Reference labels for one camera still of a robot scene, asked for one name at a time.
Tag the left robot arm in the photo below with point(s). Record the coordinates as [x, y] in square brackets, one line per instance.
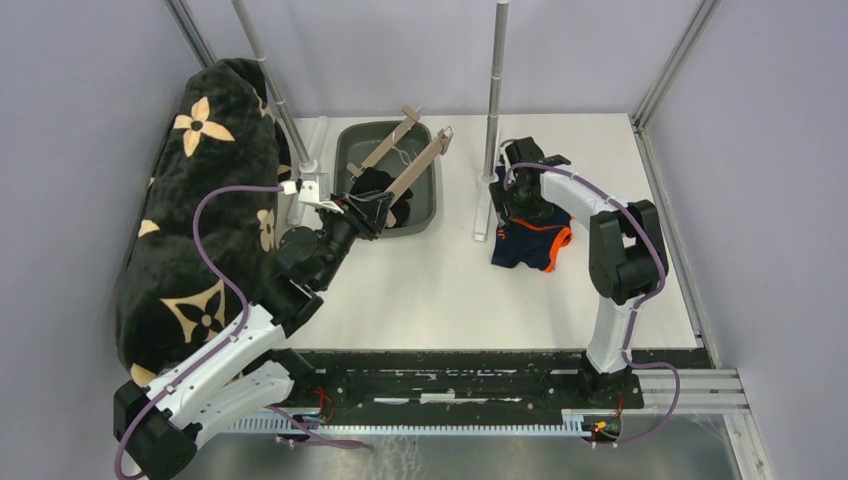
[161, 426]

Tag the white right pole base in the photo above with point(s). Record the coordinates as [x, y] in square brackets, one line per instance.
[483, 207]

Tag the black floral plush blanket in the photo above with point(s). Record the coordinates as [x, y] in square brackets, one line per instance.
[207, 225]

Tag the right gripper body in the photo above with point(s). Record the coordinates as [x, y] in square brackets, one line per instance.
[523, 206]

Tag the left metal rack pole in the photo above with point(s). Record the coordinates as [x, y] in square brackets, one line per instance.
[262, 58]

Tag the wooden clip hanger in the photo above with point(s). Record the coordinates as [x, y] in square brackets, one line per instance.
[387, 157]

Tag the metal rack pole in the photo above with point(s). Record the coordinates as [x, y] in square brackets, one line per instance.
[495, 88]
[262, 58]

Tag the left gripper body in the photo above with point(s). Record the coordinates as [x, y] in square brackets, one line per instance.
[368, 227]

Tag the black underwear white waistband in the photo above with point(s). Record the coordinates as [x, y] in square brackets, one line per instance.
[372, 181]

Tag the grey plastic basin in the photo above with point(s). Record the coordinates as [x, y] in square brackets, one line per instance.
[357, 141]

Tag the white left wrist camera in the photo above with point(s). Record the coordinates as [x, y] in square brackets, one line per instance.
[313, 189]

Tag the navy orange underwear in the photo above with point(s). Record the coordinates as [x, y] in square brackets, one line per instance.
[535, 242]

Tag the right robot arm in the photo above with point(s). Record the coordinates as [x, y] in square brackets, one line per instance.
[627, 265]

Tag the grey cable duct strip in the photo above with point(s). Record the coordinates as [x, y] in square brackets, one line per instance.
[270, 423]

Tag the right metal rack pole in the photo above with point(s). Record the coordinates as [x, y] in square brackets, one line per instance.
[495, 88]

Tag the aluminium frame rail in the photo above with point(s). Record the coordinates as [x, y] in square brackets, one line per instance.
[674, 63]

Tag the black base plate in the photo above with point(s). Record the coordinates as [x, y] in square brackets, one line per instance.
[452, 388]

